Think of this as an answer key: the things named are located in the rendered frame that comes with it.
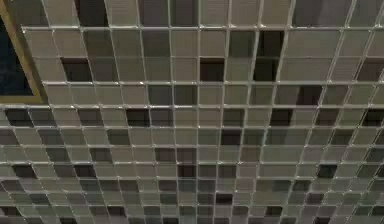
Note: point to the gold framed dark picture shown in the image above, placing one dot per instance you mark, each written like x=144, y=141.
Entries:
x=10, y=66

